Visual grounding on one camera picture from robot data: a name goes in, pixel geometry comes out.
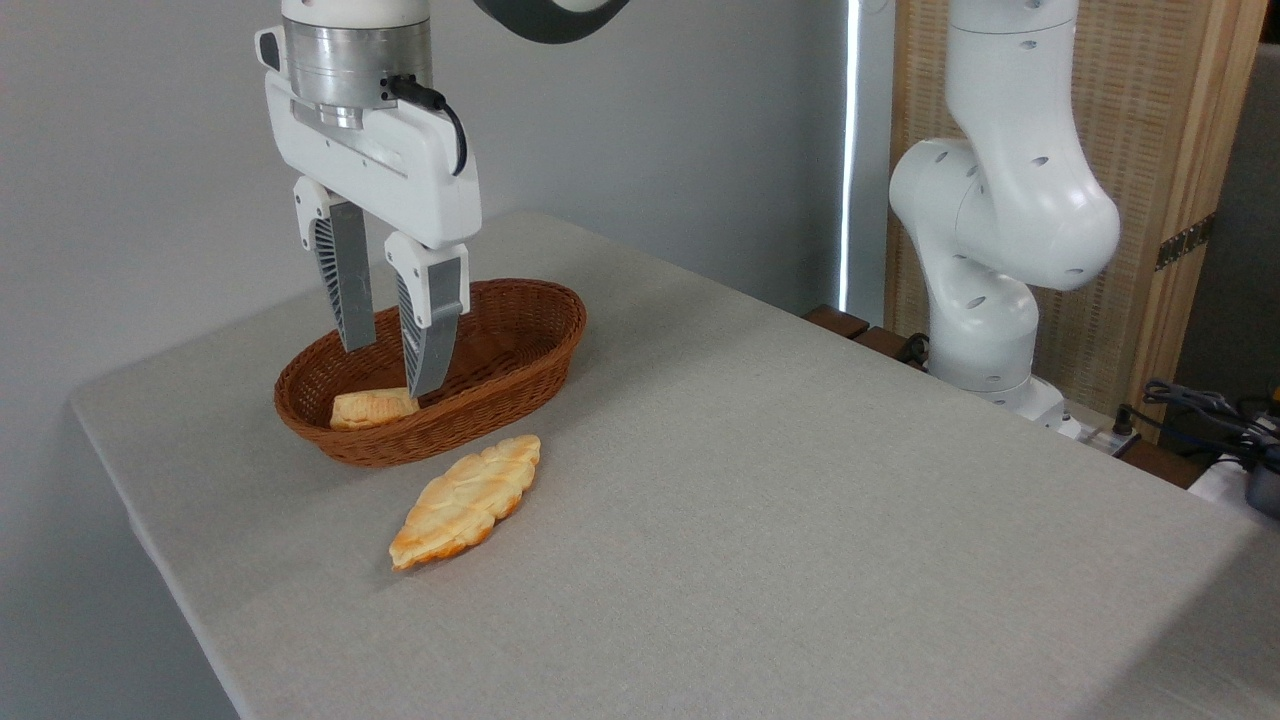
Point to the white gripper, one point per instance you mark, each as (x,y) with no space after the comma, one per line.
(400,175)

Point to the small golden bread piece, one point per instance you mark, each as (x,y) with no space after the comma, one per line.
(370,408)

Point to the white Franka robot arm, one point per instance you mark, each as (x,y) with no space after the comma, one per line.
(1000,200)

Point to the long golden bread loaf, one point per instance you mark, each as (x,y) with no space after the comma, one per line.
(465,500)

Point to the brown wicker oval basket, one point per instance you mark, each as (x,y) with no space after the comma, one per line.
(500,350)

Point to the bamboo folding screen wood frame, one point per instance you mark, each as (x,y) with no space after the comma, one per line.
(1140,100)

